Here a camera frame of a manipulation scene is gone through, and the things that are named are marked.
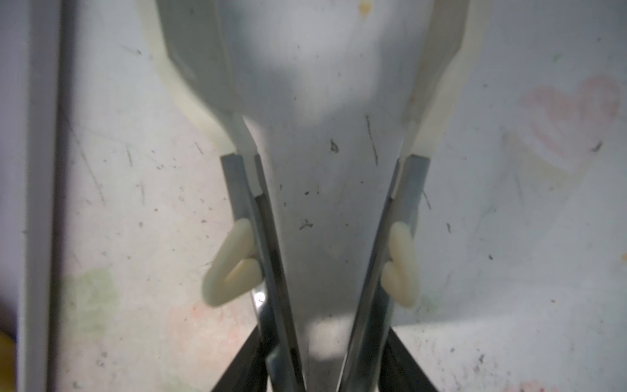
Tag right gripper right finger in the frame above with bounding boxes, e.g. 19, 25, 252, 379
378, 328, 437, 392

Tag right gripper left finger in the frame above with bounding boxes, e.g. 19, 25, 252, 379
212, 327, 268, 392

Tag white metal tongs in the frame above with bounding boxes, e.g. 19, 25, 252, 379
139, 1, 491, 391

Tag floral table mat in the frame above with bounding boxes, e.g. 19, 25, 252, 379
51, 1, 626, 391

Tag lilac plastic tray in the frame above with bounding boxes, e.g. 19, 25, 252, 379
1, 1, 61, 391

